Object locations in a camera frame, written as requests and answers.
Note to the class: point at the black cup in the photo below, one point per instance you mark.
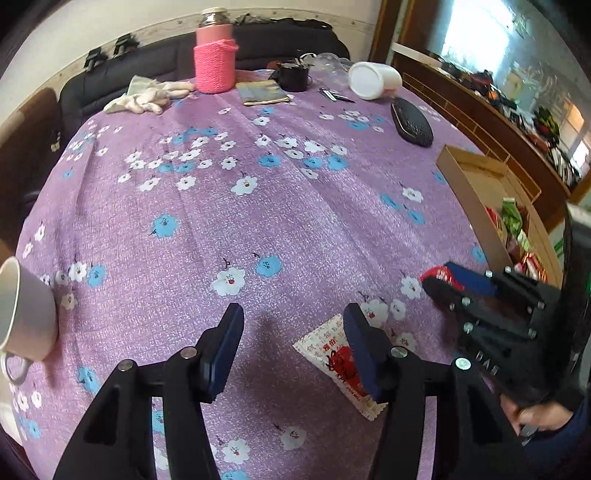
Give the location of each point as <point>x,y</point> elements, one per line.
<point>293,76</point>

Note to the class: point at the olive notebook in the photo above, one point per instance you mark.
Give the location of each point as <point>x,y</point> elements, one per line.
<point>263,92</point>

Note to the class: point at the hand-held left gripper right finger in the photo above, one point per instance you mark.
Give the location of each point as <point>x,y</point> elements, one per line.
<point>360,355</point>

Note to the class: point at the cardboard box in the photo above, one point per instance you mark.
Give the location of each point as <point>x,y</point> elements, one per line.
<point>461,180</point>

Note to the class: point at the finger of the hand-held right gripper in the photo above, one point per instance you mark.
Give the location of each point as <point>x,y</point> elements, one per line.
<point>473,280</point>
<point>445,295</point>

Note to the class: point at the glass window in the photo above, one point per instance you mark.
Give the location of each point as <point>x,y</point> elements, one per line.
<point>498,41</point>

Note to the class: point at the dark clutter on cabinet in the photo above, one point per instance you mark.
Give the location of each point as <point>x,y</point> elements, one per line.
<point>531,106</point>

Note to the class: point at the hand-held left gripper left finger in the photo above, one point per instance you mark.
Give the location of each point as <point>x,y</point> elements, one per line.
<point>228,350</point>

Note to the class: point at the wooden cabinet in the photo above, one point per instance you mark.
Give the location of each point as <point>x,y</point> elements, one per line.
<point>498,120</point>

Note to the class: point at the pile of mixed snacks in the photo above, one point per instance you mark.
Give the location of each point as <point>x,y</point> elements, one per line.
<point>512,226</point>

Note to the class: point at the white cloth gloves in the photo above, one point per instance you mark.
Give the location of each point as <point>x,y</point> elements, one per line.
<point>143,98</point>

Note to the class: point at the small red snack packet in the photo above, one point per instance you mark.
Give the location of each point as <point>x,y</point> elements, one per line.
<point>434,273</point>

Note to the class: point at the pink bottle with knitted sleeve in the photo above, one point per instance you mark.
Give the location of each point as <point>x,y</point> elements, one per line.
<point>214,55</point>

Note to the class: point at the person's right hand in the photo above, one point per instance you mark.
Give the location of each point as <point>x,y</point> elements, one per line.
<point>535,417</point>

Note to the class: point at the white red printed snack packet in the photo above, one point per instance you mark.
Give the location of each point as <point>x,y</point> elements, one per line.
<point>318,346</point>

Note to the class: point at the black sofa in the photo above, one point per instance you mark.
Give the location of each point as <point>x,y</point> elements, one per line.
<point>115,78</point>

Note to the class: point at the person's right forearm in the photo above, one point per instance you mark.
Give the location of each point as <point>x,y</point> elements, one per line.
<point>558,452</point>

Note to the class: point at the brown chair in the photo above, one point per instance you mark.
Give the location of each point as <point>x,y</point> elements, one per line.
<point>27,152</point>

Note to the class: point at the black clamp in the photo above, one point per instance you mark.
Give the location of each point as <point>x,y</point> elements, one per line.
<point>94,57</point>
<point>124,45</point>

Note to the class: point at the white plastic jar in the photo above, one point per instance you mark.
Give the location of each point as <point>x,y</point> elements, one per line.
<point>374,81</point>

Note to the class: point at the white mug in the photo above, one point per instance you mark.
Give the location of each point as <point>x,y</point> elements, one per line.
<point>25,314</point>

